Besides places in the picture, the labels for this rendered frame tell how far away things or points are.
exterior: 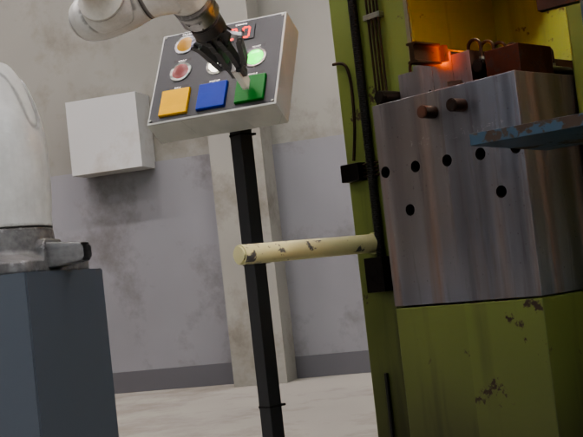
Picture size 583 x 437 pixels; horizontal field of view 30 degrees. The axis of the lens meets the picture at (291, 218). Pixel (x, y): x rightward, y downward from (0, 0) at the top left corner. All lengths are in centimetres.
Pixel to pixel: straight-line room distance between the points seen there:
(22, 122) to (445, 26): 155
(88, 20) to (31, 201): 99
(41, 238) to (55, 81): 528
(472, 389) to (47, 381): 119
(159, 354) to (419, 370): 403
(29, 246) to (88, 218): 510
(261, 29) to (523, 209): 85
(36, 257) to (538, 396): 117
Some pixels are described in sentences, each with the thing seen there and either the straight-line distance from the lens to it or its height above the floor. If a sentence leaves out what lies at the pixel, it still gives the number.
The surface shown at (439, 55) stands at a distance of 236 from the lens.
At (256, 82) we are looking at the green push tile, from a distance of 256.
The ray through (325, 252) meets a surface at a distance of 253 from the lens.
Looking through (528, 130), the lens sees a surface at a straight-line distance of 179.
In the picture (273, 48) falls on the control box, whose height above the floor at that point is 110.
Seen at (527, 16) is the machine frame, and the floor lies 115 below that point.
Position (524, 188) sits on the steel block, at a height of 68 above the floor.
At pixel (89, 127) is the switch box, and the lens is 628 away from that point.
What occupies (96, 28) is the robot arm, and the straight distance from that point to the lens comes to 231.
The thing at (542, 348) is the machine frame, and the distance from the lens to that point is 218.
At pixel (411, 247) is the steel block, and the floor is 59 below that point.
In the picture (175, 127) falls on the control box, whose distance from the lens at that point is 263.
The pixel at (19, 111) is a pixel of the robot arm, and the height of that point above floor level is 80.
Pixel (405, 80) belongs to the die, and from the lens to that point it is 244.
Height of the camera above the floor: 56
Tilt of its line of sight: 3 degrees up
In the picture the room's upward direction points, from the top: 6 degrees counter-clockwise
